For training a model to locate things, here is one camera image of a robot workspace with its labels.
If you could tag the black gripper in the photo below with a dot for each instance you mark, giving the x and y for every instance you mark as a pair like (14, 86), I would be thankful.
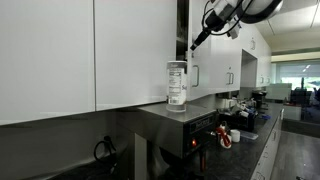
(215, 21)

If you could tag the white cabinet door with lock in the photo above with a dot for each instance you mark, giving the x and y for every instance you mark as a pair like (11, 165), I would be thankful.
(200, 66)

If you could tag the sugar bottle with dark cap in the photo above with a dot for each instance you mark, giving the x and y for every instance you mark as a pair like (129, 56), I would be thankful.
(176, 86)

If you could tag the white napkin box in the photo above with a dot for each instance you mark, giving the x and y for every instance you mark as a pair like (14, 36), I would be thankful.
(230, 104)

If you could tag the black coffee maker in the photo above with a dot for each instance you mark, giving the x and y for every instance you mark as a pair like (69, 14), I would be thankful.
(258, 97)

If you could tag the black condiment caddy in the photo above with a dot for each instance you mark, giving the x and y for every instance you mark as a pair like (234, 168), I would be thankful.
(235, 122)

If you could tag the white office partition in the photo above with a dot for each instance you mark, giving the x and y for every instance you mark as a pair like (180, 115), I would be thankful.
(278, 91)

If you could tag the stainless steel coffee machine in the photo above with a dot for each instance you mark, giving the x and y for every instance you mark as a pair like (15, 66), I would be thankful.
(173, 130)

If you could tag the small blue packet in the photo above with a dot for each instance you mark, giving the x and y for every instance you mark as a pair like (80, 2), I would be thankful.
(265, 116)

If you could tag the white cup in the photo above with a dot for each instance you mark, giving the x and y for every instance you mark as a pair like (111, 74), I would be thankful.
(235, 136)

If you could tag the clear plastic container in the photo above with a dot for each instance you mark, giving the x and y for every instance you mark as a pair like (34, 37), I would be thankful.
(249, 135)

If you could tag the office ceiling light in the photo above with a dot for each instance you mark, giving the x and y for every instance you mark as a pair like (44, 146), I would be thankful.
(306, 68)

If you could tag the dark office furniture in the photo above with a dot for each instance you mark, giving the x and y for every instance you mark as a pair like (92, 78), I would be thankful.
(301, 100)

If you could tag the white base cabinets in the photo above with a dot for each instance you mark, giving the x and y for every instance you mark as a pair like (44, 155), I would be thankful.
(266, 156)

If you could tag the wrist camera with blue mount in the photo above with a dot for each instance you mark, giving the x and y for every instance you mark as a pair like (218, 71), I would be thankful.
(235, 30)

